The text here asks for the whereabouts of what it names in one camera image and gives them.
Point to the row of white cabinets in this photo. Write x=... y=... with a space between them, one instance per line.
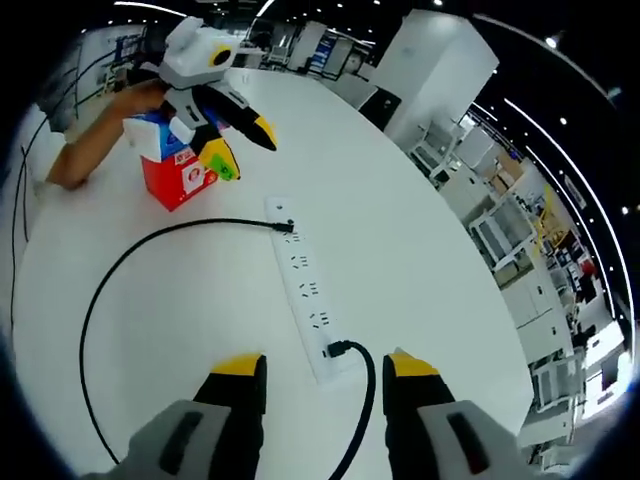
x=525 y=280

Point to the white power strip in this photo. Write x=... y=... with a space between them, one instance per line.
x=305 y=300

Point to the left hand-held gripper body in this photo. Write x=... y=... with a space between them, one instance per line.
x=192 y=57

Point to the white square column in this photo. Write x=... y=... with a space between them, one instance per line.
x=435 y=70

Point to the red and white box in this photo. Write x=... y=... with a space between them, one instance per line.
x=175 y=185

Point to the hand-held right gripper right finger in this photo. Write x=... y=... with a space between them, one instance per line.
x=440 y=440

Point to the person's left hand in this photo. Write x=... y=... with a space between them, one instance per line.
x=140 y=99

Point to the white table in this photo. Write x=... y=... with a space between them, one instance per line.
x=400 y=225

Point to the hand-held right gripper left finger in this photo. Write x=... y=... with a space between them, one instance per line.
x=200 y=440

